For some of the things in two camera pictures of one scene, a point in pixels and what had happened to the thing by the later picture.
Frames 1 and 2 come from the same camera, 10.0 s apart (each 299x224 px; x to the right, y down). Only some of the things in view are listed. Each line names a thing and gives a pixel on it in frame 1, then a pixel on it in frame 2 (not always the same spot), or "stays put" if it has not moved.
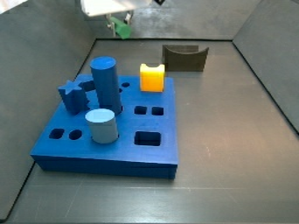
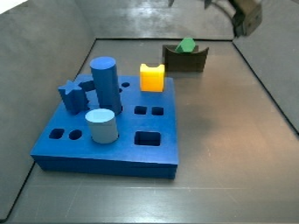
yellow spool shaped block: (153, 78) stays put
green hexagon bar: (123, 29) -> (187, 45)
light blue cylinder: (102, 125) stays put
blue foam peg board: (145, 150) stays put
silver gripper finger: (111, 24) -> (171, 2)
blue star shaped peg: (75, 98) stays put
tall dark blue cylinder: (105, 72) stays put
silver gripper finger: (127, 18) -> (207, 3)
